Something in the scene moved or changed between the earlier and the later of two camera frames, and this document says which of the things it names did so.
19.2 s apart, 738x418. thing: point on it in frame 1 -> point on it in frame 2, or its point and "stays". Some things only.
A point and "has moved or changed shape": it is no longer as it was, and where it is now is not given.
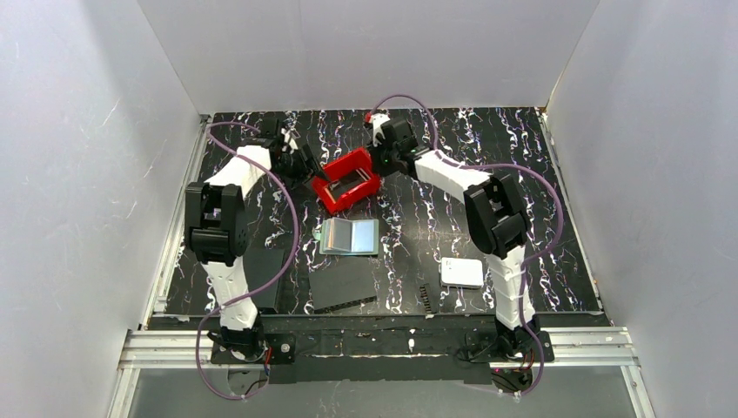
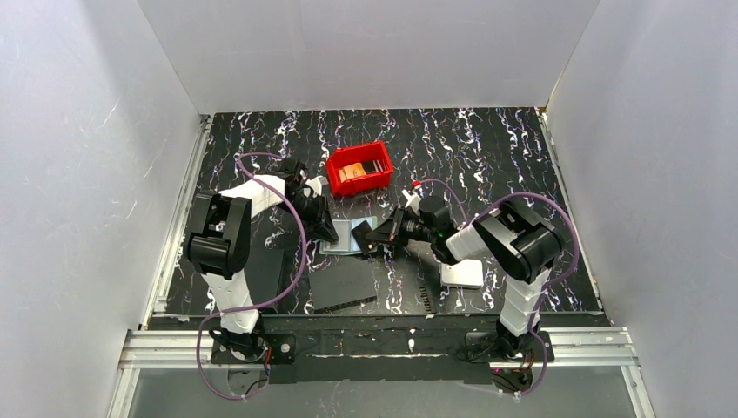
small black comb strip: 426,300 stays
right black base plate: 484,347 stays
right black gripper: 381,158 -> 395,225
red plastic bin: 338,168 has moved or changed shape
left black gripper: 305,163 -> 314,209
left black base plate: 279,348 stays
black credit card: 343,184 -> 359,233
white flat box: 461,273 stays
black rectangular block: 262,266 stays
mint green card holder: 340,236 stays
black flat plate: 344,283 stays
